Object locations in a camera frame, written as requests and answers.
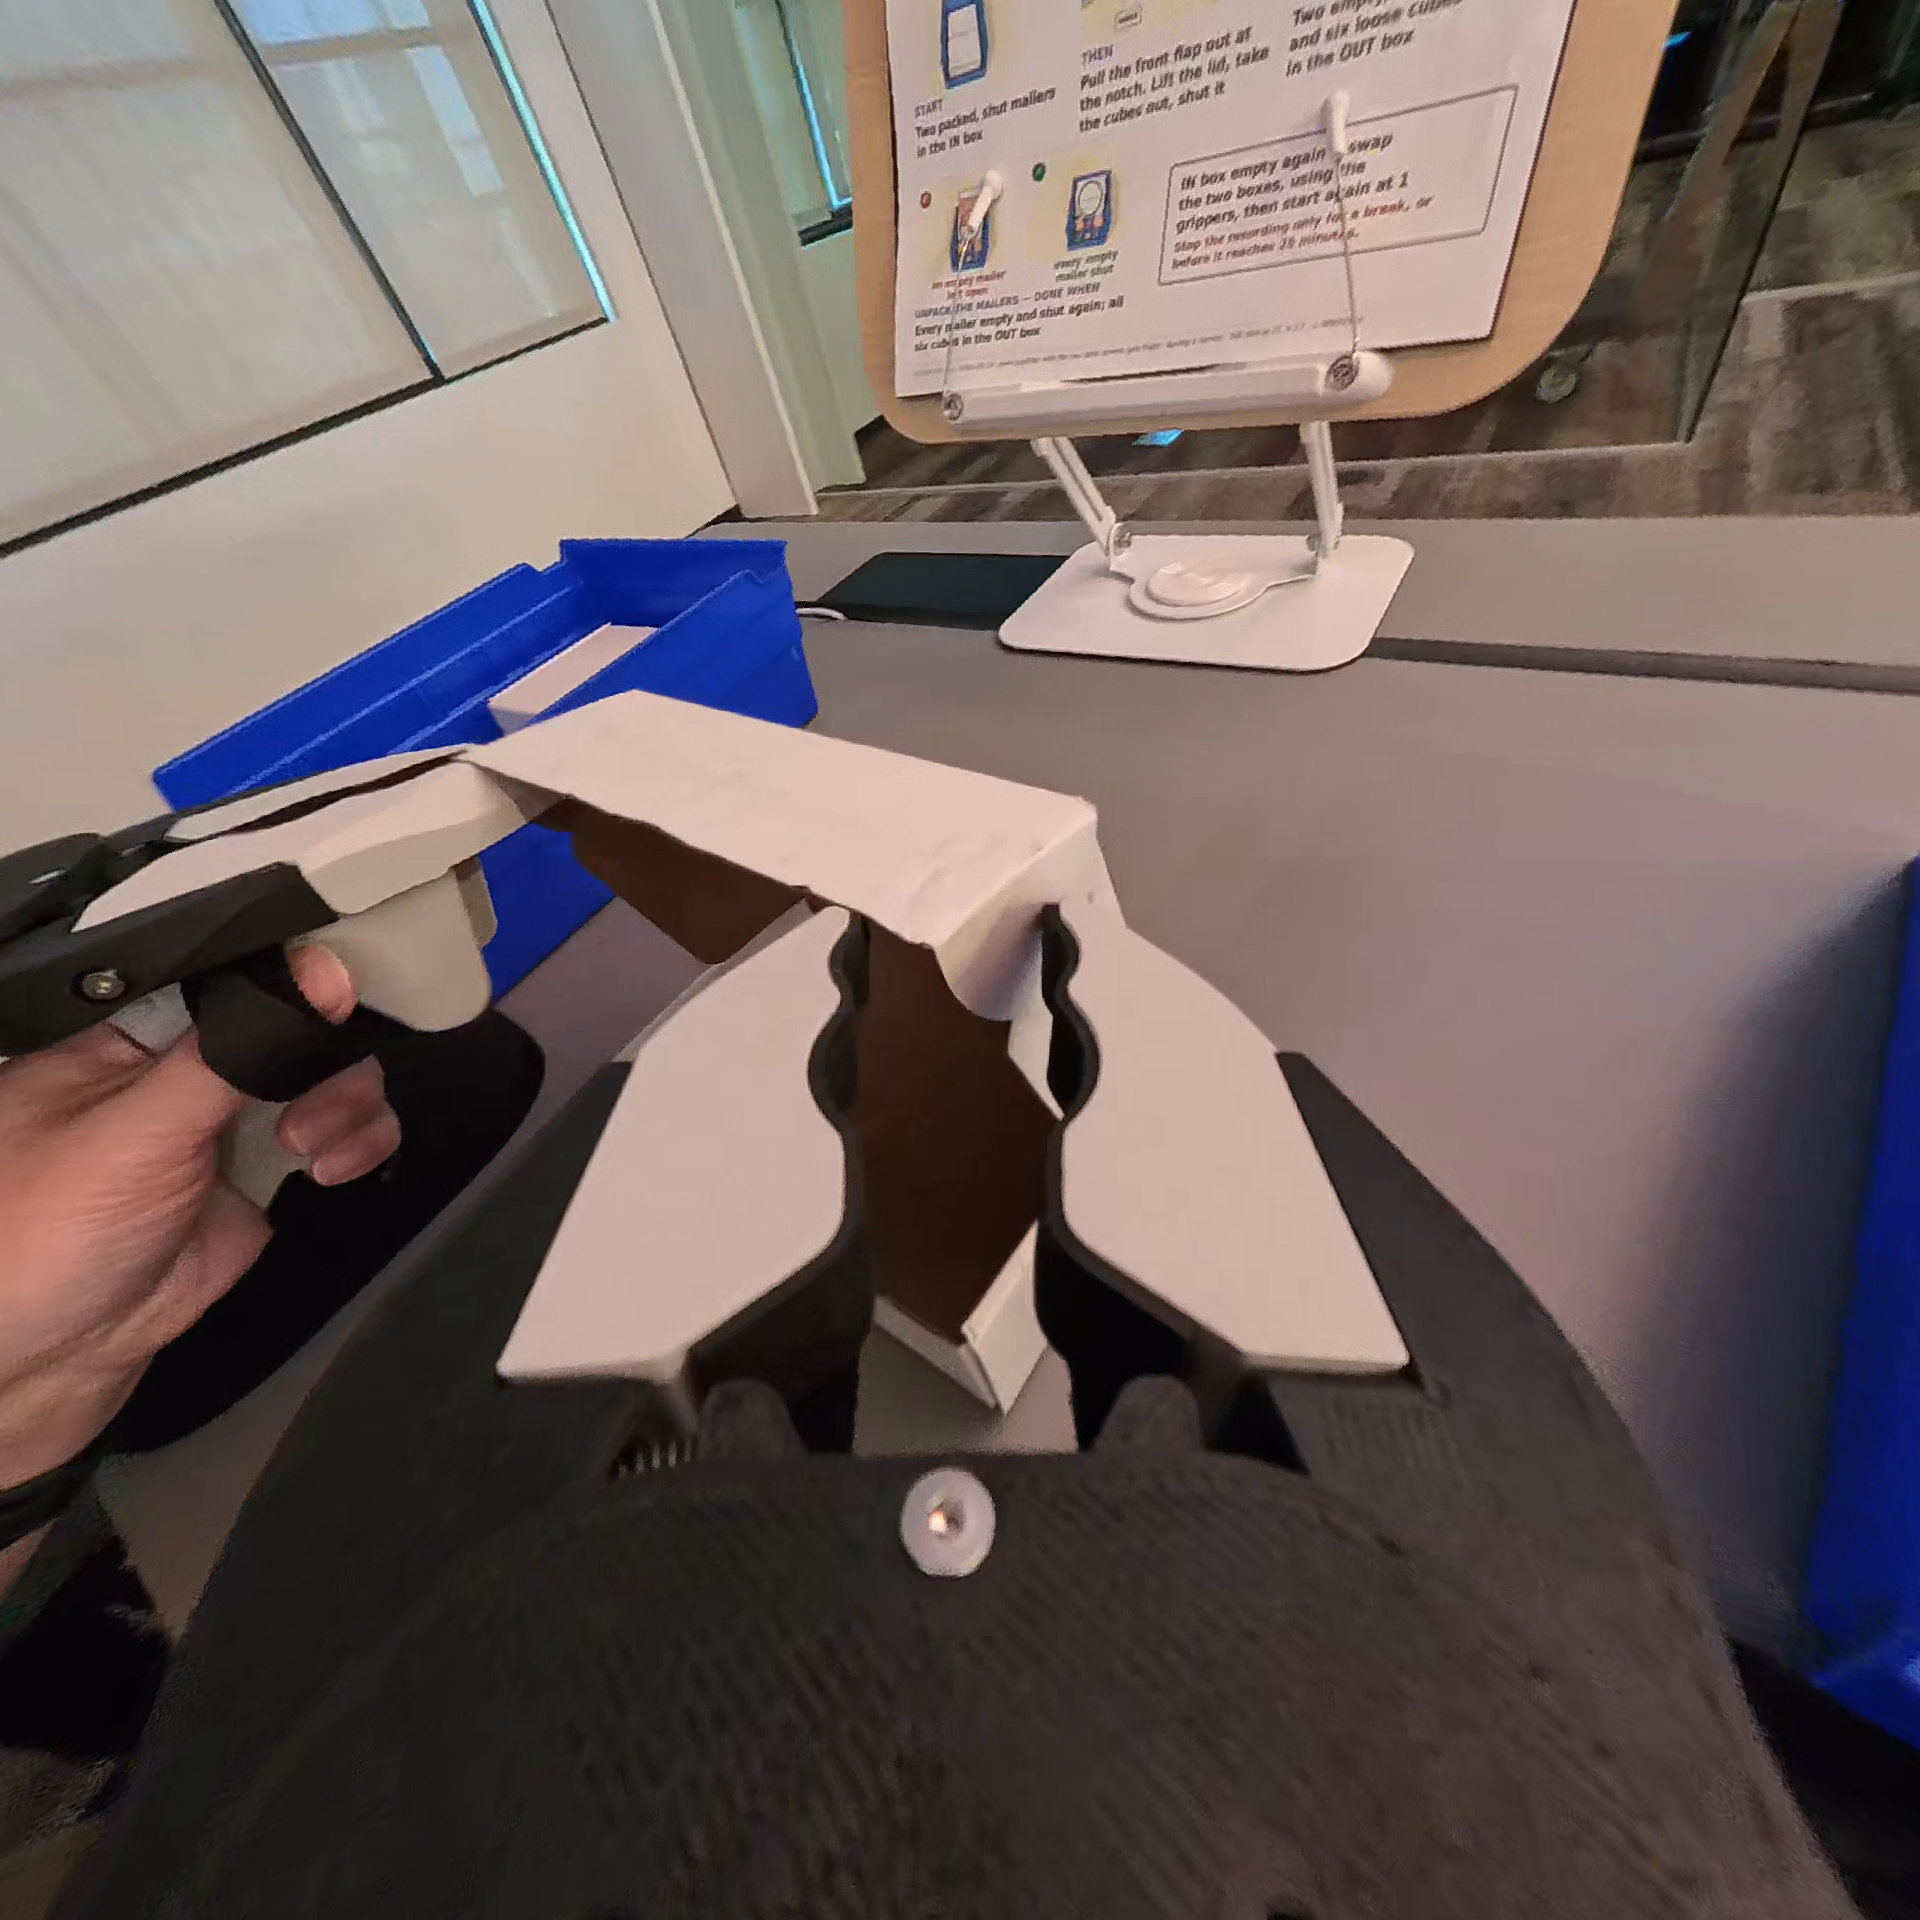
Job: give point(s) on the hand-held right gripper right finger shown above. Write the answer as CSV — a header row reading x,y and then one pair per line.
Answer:
x,y
1215,1201

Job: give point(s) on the blue plastic bin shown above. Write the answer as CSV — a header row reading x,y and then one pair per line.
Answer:
x,y
346,705
1876,1350

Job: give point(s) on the white cardboard mailer box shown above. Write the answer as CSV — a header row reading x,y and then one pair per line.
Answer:
x,y
578,674
780,810

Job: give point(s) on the window with blinds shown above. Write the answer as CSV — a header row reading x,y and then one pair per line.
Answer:
x,y
196,224

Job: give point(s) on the person's left hand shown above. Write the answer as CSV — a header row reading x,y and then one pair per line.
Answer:
x,y
106,1201

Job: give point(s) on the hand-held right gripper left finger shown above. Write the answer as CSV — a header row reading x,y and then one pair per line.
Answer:
x,y
721,1201

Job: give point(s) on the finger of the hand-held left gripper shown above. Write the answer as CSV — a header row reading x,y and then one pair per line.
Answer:
x,y
300,801
389,848

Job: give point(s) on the printed instruction sheet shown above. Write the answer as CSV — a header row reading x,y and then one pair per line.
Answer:
x,y
1201,90

